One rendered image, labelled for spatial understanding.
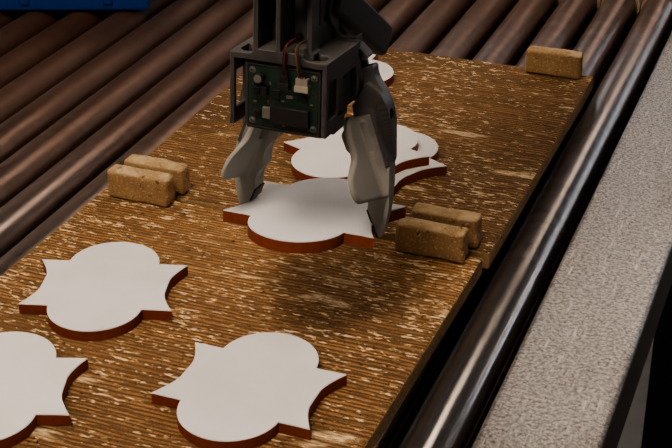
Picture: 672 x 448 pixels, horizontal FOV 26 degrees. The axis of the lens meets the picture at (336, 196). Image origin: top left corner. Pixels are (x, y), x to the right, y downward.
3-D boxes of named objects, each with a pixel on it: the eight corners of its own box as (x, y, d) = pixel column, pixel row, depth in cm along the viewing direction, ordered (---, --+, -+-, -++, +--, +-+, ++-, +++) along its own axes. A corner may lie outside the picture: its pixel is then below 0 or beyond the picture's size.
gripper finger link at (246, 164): (184, 211, 105) (232, 110, 101) (220, 183, 110) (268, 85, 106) (219, 235, 105) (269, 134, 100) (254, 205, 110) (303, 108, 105)
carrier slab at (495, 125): (592, 89, 154) (593, 75, 153) (488, 270, 120) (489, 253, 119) (287, 47, 165) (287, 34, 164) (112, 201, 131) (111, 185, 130)
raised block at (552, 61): (583, 75, 154) (585, 50, 152) (579, 81, 152) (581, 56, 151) (527, 67, 156) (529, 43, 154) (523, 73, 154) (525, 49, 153)
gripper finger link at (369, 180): (353, 261, 101) (304, 140, 99) (383, 229, 106) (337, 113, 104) (392, 251, 100) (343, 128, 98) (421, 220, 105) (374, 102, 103)
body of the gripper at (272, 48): (225, 132, 99) (225, -42, 95) (277, 95, 107) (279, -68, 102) (329, 149, 97) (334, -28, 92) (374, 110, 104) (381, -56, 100)
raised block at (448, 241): (470, 255, 119) (471, 225, 118) (463, 266, 117) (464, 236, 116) (400, 242, 121) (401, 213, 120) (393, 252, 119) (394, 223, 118)
